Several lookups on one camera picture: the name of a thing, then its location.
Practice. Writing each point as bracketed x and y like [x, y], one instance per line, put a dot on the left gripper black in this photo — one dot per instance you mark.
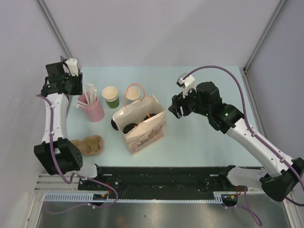
[78, 90]

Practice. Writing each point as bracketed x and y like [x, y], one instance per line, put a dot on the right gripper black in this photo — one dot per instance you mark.
[178, 101]

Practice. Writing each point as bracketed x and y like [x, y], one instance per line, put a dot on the paper bag with orange handles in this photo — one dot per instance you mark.
[147, 132]

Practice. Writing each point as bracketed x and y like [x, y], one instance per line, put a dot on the brown pulp cup carrier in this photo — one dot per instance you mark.
[91, 145]

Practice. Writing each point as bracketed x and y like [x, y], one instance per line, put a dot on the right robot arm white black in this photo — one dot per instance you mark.
[280, 172]

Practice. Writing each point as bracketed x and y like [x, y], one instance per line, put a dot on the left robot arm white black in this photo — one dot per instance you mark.
[56, 152]

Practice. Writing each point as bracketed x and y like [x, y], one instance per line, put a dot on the bundle of white stirrers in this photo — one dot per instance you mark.
[90, 97]

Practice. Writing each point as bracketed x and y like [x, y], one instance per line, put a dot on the white paper cup stack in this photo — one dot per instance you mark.
[132, 94]

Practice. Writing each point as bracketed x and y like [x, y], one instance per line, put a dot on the pink holder cup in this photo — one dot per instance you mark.
[94, 113]

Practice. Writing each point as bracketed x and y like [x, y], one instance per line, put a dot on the green paper cup stack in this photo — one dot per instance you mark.
[110, 95]

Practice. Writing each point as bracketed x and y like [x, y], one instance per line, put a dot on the stack of black lids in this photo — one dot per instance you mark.
[114, 125]

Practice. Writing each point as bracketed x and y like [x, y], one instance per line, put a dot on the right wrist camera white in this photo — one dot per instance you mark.
[186, 82]

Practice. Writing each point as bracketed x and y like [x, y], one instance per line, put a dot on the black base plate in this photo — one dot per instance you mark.
[175, 172]

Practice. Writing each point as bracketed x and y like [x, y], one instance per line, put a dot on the aluminium rail frame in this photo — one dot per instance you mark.
[57, 183]

